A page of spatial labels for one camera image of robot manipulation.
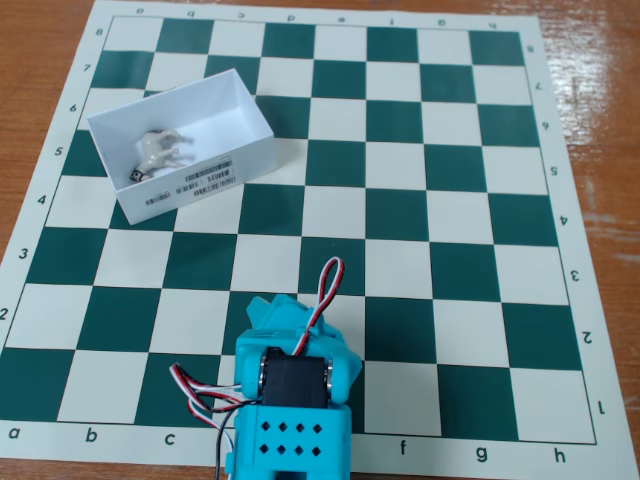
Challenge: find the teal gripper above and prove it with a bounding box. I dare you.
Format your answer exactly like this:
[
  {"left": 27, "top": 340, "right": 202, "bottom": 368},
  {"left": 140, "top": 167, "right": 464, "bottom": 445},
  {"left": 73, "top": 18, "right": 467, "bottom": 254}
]
[{"left": 245, "top": 293, "right": 363, "bottom": 382}]

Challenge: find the white cardboard box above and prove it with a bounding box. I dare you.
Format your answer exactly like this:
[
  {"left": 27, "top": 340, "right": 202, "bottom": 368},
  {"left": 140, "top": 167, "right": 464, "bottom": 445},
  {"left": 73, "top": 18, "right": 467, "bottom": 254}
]
[{"left": 86, "top": 69, "right": 278, "bottom": 227}]

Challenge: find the green and white chessboard mat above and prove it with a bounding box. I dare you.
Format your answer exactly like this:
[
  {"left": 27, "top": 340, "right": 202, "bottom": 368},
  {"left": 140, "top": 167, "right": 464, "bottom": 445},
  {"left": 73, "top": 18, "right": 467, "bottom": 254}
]
[{"left": 0, "top": 0, "right": 630, "bottom": 480}]

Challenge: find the looped red white black cable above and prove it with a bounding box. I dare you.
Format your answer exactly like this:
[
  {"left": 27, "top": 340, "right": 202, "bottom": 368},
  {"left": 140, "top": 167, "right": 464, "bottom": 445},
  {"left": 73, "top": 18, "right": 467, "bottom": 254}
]
[{"left": 292, "top": 256, "right": 347, "bottom": 357}]

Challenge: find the red white black servo cable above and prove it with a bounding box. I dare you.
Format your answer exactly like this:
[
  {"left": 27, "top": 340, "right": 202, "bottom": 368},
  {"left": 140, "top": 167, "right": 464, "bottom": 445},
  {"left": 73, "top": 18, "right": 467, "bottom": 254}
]
[
  {"left": 169, "top": 363, "right": 247, "bottom": 402},
  {"left": 186, "top": 397, "right": 237, "bottom": 480}
]

